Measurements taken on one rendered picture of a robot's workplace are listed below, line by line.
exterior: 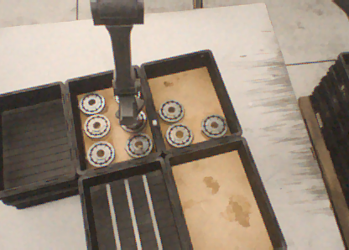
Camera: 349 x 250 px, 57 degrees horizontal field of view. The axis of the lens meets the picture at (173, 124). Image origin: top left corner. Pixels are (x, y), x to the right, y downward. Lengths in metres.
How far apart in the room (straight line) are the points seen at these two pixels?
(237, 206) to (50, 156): 0.72
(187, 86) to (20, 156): 0.71
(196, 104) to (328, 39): 1.72
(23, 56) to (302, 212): 1.45
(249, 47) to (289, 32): 1.12
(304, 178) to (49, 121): 1.06
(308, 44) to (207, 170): 1.76
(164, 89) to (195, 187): 0.43
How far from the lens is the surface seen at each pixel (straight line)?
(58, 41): 1.78
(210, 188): 1.20
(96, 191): 1.23
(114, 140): 1.28
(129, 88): 1.02
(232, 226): 1.19
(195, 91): 1.36
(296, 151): 1.47
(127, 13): 0.70
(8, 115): 1.47
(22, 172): 1.34
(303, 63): 2.64
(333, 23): 2.98
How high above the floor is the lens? 1.99
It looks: 65 degrees down
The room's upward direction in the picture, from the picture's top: 1 degrees counter-clockwise
